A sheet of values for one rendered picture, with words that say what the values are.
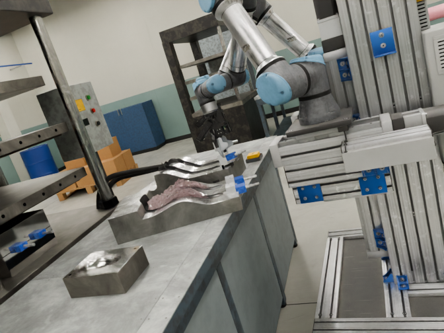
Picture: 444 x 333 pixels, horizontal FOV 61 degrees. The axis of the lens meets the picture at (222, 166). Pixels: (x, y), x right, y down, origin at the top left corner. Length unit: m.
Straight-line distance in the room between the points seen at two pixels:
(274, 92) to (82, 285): 0.84
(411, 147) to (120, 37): 8.42
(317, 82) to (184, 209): 0.66
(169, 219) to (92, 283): 0.40
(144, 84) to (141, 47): 0.80
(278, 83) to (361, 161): 0.36
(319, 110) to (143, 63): 7.87
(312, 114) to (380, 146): 0.26
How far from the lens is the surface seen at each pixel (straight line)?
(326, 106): 1.37
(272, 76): 1.25
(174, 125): 8.98
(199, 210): 1.42
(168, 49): 5.87
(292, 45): 1.98
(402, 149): 1.27
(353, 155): 1.27
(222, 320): 1.38
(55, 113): 2.29
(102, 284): 1.18
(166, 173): 1.80
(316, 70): 1.36
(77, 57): 9.95
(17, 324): 1.31
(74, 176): 2.08
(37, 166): 8.77
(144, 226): 1.47
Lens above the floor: 1.32
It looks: 14 degrees down
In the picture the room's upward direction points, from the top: 17 degrees counter-clockwise
